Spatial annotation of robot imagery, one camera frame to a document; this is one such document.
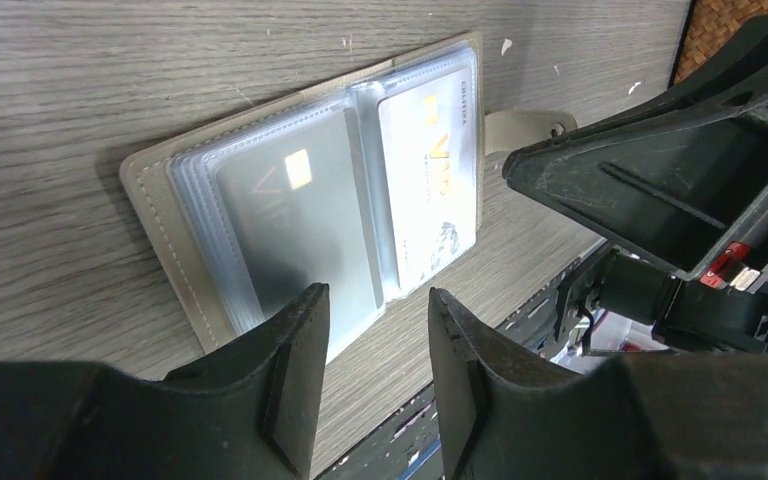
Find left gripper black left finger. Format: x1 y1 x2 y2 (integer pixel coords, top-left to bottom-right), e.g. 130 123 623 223
0 283 330 479

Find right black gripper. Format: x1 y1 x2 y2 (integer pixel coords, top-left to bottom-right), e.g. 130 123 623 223
502 14 768 355

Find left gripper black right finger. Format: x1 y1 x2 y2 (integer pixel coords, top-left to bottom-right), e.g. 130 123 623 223
428 289 768 479

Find grey card holder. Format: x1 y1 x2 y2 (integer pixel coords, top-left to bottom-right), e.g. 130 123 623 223
120 32 577 358

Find white credit card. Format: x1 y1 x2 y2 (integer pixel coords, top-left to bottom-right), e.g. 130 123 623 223
376 68 478 294

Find brown wicker basket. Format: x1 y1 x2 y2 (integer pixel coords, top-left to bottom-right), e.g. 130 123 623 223
668 0 768 87

